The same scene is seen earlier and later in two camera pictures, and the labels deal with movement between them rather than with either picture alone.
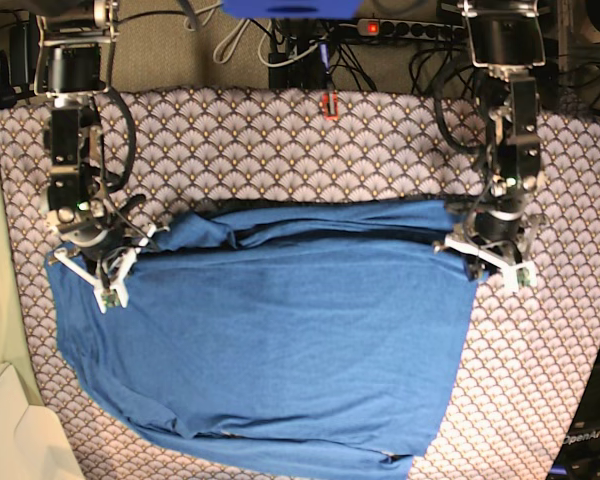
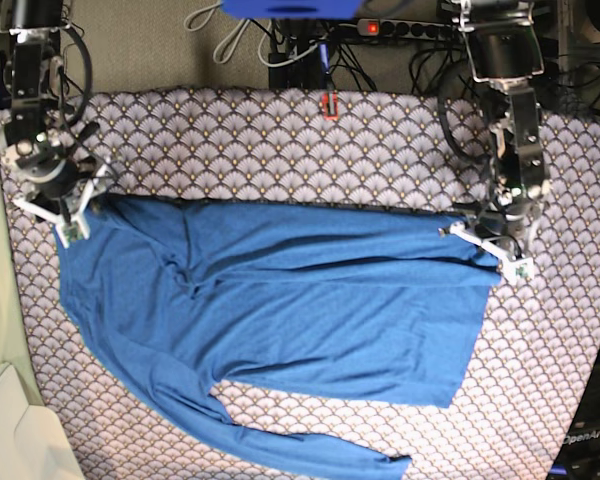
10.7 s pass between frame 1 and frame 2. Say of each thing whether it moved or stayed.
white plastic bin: stayed
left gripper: moved
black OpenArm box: stayed
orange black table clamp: stayed
